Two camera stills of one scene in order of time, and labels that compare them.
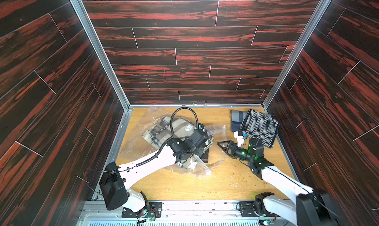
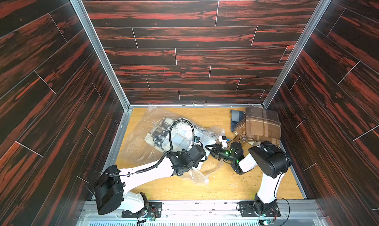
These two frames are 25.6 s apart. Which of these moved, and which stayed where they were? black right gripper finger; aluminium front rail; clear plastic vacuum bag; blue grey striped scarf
Moved: black right gripper finger; clear plastic vacuum bag
Stayed: blue grey striped scarf; aluminium front rail
